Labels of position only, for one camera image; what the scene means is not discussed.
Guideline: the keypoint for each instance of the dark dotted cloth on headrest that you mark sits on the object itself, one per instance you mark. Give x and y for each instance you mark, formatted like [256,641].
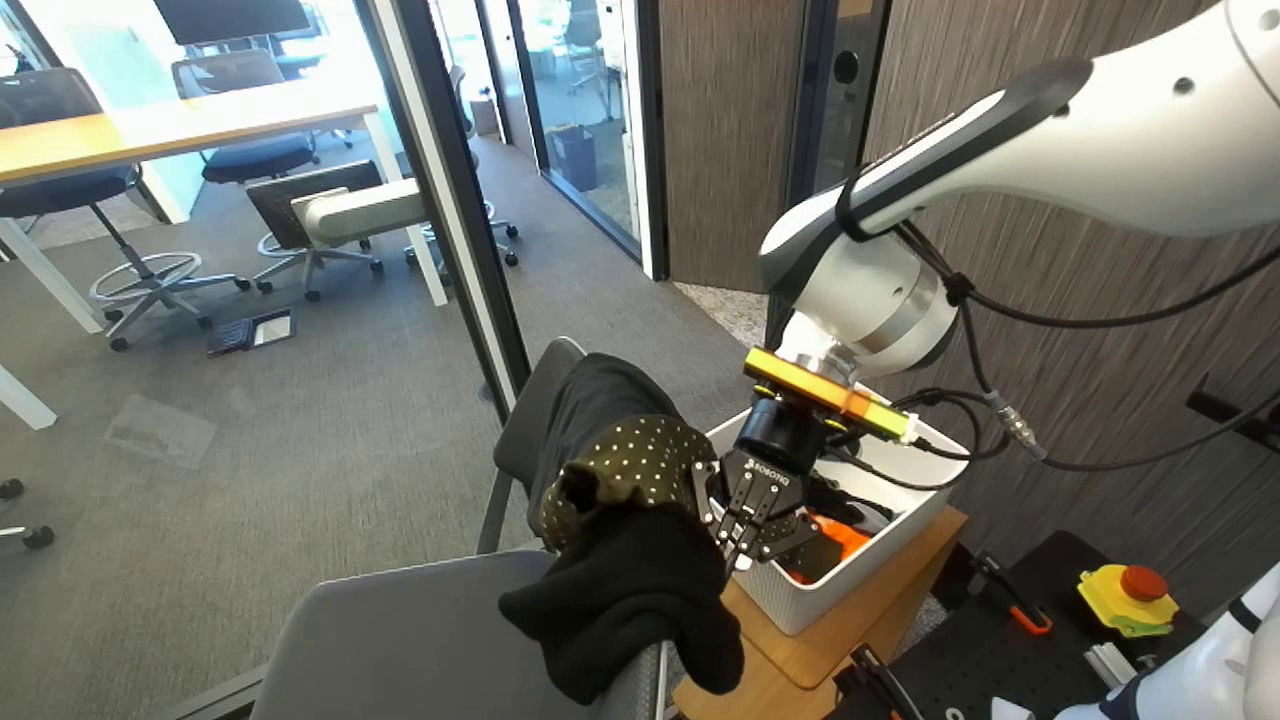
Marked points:
[627,465]

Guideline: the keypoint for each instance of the dark office stool middle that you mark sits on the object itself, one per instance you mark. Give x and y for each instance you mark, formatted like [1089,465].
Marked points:
[283,173]

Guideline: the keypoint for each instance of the black vertical pole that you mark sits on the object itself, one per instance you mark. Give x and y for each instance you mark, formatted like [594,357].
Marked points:
[441,163]

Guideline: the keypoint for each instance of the yellow red emergency stop button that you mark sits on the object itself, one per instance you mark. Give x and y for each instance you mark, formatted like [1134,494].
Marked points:
[1129,602]

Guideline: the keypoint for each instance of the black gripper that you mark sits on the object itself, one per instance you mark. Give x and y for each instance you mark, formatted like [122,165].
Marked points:
[763,482]

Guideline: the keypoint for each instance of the grey mesh office chair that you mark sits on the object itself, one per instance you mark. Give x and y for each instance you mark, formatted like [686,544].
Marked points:
[428,641]

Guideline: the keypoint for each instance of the black cloth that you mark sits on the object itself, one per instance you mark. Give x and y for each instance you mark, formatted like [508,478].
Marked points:
[638,572]

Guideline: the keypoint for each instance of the white wooden-top desk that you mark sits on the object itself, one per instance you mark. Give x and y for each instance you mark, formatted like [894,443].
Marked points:
[170,129]

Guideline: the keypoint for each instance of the grey chair behind glass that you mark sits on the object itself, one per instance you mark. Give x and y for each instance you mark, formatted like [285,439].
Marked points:
[330,212]

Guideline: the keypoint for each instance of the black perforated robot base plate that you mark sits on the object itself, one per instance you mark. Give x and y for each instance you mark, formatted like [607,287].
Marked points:
[1029,649]

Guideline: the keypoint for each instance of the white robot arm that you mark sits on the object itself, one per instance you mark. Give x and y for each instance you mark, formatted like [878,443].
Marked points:
[1173,139]

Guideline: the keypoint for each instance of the dark office stool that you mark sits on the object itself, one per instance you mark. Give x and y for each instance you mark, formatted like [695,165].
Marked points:
[283,173]
[141,277]

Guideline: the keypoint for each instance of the white plastic box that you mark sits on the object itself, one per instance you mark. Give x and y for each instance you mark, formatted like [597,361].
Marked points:
[907,482]

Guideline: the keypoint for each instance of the dark office stool right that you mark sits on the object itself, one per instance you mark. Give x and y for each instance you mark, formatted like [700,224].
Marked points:
[141,277]

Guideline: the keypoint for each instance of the clothes pile inside box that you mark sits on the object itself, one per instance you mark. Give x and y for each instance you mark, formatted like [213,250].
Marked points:
[837,532]

